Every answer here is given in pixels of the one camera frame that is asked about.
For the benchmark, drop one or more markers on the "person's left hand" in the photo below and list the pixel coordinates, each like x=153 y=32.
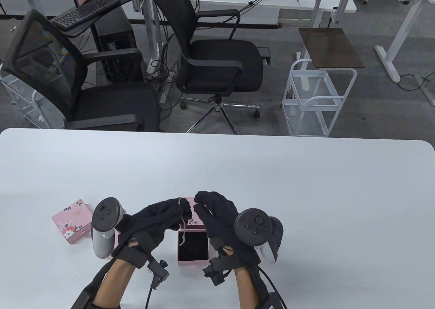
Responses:
x=153 y=220

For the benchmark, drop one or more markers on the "person's right hand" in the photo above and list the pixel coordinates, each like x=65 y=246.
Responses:
x=217 y=213

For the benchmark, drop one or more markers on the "pink tray black lining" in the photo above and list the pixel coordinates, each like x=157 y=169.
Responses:
x=193 y=247

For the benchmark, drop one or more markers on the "person's left forearm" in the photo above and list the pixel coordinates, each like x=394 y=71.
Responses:
x=114 y=281

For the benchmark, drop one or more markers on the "black labelled forearm box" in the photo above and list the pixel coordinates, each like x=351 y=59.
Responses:
x=272 y=302

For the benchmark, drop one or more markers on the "person's right forearm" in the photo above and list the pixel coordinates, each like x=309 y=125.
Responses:
x=246 y=288

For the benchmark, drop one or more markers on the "grey hand controller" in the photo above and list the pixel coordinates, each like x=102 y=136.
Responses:
x=105 y=213
x=253 y=225

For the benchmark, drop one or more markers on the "pink floral box, middle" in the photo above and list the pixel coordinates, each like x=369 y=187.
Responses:
x=117 y=237

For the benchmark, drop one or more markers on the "pink floral gift box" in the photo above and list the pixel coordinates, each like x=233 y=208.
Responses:
x=71 y=220

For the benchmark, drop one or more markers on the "black mesh office chair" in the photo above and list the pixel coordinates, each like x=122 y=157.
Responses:
x=112 y=105

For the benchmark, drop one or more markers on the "black chair chrome base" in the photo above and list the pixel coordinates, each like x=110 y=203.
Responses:
x=221 y=64

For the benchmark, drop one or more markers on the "black computer tower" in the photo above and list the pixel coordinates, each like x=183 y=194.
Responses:
x=115 y=33

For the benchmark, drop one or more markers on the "dark brown wooden board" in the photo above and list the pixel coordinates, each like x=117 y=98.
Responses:
x=331 y=47

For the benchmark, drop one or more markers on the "black keyboard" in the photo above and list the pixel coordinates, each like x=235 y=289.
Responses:
x=85 y=11

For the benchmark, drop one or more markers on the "white desk foot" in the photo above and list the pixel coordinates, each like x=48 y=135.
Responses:
x=429 y=96

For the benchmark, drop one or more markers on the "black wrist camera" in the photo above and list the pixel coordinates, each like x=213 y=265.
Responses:
x=217 y=271
x=159 y=273

